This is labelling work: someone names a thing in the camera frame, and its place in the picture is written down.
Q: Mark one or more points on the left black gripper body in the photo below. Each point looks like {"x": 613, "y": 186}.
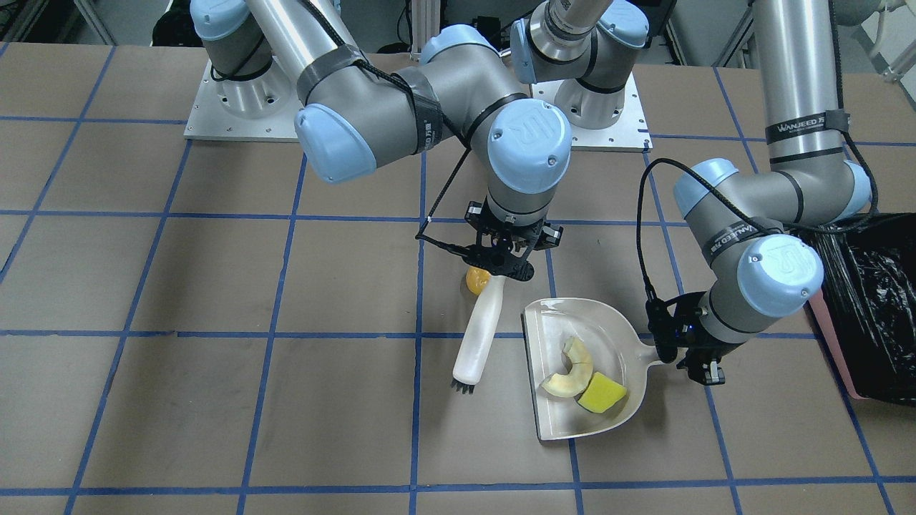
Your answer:
{"x": 698, "y": 341}

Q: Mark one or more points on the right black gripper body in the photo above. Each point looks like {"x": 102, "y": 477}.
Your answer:
{"x": 475, "y": 215}

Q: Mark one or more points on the yellow potato toy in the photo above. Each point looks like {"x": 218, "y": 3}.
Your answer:
{"x": 476, "y": 279}

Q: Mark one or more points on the beige plastic dustpan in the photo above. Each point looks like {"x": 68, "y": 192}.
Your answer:
{"x": 616, "y": 351}

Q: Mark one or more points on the yellow green sponge piece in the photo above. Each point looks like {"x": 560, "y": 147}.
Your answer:
{"x": 601, "y": 394}

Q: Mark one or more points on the beige hand brush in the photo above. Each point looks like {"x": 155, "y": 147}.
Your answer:
{"x": 478, "y": 337}

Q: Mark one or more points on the pale melon rind slice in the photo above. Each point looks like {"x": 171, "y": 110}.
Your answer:
{"x": 579, "y": 375}

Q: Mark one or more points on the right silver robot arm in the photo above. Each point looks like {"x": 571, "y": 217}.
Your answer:
{"x": 292, "y": 69}

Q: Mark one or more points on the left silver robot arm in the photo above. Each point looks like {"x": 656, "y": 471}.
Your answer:
{"x": 743, "y": 222}

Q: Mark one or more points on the pink bin with black bag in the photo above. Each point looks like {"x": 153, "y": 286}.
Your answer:
{"x": 866, "y": 308}

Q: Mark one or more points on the grey office chair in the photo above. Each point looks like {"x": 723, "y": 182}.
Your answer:
{"x": 877, "y": 36}

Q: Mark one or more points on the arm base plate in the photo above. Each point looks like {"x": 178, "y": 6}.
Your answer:
{"x": 599, "y": 122}
{"x": 262, "y": 109}

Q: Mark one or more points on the aluminium frame post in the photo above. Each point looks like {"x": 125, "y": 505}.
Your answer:
{"x": 425, "y": 23}

